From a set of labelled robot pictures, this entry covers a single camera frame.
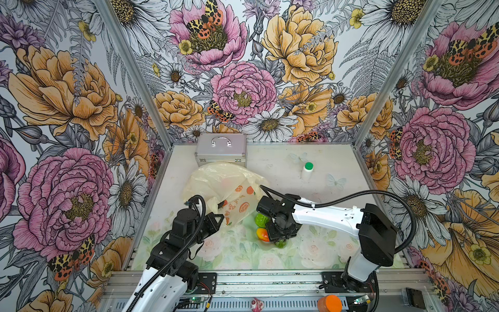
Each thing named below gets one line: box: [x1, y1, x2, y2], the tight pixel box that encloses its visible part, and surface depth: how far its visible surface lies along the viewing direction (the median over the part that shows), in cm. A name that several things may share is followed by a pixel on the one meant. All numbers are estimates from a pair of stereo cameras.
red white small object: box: [250, 297, 264, 312], surface depth 67 cm
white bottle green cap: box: [301, 161, 314, 181], surface depth 101 cm
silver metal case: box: [194, 133, 248, 169], surface depth 101 cm
